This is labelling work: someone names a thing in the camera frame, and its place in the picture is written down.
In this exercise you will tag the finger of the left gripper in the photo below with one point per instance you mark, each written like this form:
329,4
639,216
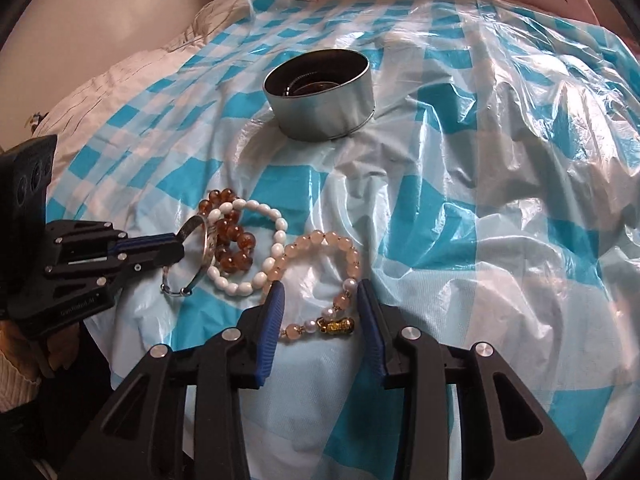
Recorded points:
133,262
166,242

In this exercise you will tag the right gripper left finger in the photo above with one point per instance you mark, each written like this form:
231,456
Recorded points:
177,413

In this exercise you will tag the blue checkered plastic sheet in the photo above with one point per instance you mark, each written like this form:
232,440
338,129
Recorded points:
493,196

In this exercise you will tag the left hand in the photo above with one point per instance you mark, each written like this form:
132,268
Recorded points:
23,354

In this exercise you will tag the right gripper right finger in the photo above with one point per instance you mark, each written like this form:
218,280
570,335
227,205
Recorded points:
505,432

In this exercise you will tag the white quilt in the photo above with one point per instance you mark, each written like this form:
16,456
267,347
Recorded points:
77,117

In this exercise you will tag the round silver metal tin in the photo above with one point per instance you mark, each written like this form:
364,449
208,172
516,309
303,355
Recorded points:
321,95

